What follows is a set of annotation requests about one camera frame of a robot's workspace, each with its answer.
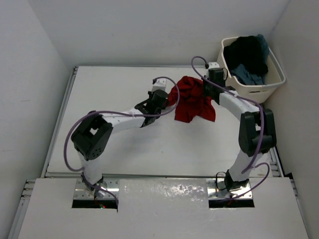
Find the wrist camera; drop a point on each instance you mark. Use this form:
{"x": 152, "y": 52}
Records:
{"x": 212, "y": 65}
{"x": 159, "y": 84}

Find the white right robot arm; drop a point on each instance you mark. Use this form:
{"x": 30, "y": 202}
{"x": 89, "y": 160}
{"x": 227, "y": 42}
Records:
{"x": 257, "y": 133}

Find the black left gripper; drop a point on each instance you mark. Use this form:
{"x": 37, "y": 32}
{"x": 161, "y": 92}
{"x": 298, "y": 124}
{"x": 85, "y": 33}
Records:
{"x": 165, "y": 100}

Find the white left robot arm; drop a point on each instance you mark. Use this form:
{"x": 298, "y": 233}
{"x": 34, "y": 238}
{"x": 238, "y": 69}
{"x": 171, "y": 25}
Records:
{"x": 92, "y": 134}

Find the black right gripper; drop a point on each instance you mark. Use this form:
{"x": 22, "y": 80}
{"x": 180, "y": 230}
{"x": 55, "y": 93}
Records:
{"x": 209, "y": 90}

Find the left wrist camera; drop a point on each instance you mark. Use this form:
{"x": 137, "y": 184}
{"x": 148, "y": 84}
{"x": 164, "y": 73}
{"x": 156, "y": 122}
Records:
{"x": 159, "y": 84}

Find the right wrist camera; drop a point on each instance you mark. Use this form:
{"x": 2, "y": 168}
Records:
{"x": 212, "y": 65}

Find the cream plastic laundry basket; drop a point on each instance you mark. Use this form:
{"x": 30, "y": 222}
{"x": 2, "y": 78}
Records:
{"x": 248, "y": 85}

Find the teal t shirt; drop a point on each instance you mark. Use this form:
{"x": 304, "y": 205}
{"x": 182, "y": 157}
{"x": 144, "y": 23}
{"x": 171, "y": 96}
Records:
{"x": 246, "y": 78}

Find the black t shirt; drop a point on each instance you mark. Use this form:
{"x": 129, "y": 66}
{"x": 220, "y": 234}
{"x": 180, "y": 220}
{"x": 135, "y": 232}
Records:
{"x": 250, "y": 52}

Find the red t shirt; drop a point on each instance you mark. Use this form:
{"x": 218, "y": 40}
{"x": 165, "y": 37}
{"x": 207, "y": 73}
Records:
{"x": 190, "y": 100}

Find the white front cover panel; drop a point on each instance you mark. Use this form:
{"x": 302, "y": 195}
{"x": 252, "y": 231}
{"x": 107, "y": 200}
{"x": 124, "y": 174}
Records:
{"x": 162, "y": 209}

